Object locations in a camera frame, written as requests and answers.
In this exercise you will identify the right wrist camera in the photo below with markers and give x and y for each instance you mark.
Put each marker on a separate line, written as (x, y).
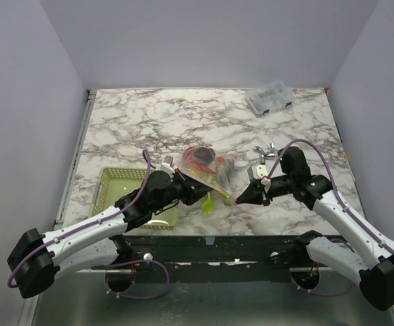
(259, 173)

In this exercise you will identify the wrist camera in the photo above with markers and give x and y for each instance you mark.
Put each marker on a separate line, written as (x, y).
(167, 165)
(259, 173)

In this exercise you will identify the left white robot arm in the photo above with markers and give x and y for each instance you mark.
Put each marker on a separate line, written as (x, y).
(39, 258)

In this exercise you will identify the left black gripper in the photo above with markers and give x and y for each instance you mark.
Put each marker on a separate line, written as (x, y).
(193, 189)

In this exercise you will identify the green fake celery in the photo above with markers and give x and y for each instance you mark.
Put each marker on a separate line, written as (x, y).
(208, 204)

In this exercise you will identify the clear plastic organizer box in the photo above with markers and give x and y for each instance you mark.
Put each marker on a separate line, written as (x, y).
(269, 99)

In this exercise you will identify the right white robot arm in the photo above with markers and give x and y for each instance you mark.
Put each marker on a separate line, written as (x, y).
(370, 265)

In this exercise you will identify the black table front rail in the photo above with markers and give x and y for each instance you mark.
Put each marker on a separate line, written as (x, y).
(209, 259)

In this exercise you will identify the clear zip top bag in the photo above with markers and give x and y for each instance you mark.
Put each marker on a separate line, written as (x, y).
(221, 180)

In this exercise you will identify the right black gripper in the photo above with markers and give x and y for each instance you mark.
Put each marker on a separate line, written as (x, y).
(263, 193)

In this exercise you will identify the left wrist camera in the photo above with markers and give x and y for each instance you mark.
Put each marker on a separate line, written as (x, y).
(167, 165)

